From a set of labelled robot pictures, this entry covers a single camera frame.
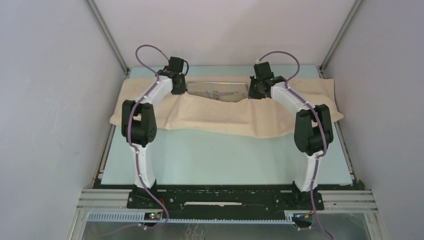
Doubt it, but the beige wrapping cloth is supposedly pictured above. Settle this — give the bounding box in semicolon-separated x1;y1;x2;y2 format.
109;76;344;139

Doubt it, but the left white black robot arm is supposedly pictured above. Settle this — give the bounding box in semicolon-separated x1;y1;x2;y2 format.
121;56;189;208

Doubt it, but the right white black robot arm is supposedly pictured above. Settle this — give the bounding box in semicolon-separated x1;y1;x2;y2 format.
248;62;334;209

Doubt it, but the metal mesh instrument tray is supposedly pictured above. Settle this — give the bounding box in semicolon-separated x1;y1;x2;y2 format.
186;81;249;103

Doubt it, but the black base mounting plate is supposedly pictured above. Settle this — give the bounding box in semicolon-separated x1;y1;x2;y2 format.
126;183;325;221

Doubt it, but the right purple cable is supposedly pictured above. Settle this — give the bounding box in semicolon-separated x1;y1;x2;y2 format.
256;50;334;240

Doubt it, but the aluminium frame rail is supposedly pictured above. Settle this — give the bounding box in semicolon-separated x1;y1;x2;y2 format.
76;189;378;224

